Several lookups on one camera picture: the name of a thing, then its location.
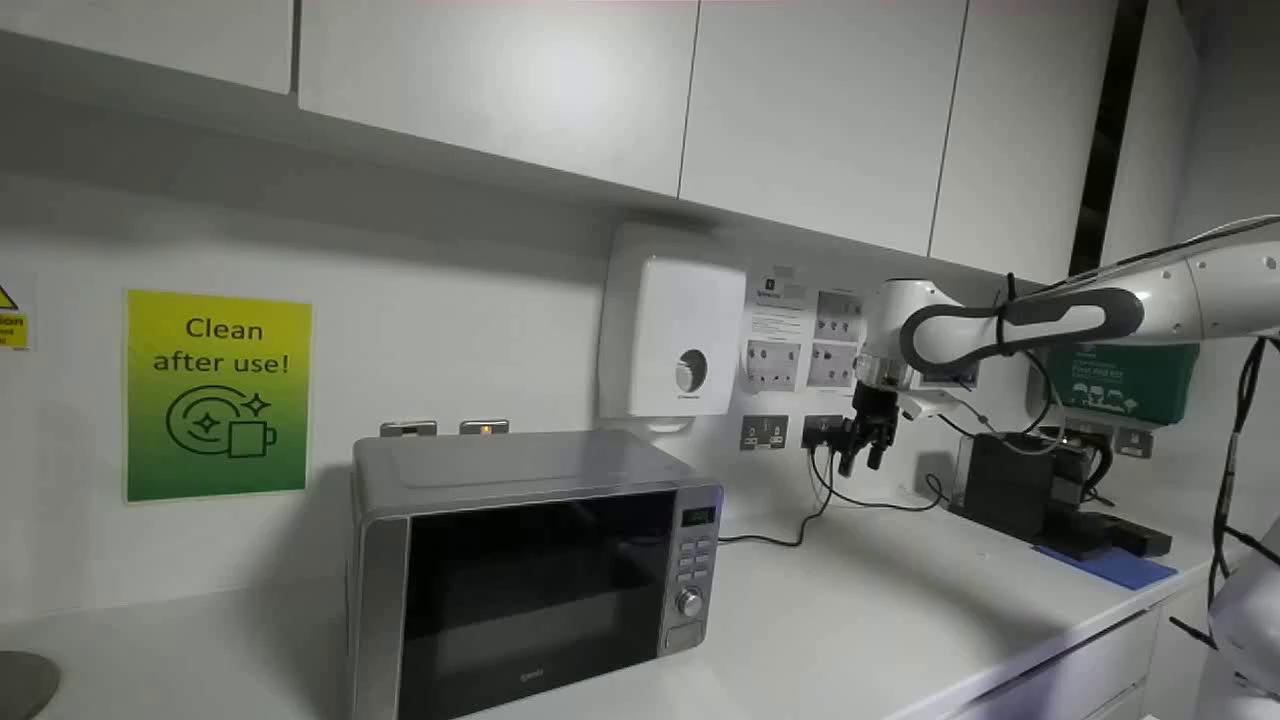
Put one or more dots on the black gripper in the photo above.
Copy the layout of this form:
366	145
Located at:
876	407

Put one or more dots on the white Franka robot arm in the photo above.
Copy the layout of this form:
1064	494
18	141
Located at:
1201	284

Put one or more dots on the steel double socket plate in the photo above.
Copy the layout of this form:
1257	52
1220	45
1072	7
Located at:
820	420
1135	443
766	435

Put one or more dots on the black mains plug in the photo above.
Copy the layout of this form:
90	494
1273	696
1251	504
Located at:
812	436

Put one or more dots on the white instruction sheet two photos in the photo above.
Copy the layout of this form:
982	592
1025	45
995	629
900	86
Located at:
839	317

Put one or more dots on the black coffee machine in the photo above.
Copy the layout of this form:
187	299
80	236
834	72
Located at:
1007	486

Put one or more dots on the white paper towel dispenser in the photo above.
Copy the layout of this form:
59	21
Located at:
682	333

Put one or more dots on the blue mat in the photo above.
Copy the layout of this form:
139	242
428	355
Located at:
1123	568

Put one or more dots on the silver microwave oven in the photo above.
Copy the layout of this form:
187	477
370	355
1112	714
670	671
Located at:
533	601

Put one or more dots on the green clean after use poster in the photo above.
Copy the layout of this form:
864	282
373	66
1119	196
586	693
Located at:
223	394

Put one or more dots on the yellow warning sticker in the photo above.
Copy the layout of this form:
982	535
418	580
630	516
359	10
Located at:
13	321

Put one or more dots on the grey round sink basin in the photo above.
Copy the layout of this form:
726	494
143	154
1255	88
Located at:
20	685

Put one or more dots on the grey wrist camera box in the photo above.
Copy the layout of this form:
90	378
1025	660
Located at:
916	403

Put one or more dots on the grey square wall plate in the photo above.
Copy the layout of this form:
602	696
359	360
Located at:
939	477

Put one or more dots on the white wall cabinet door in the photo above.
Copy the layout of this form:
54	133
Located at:
504	82
1022	123
135	33
812	107

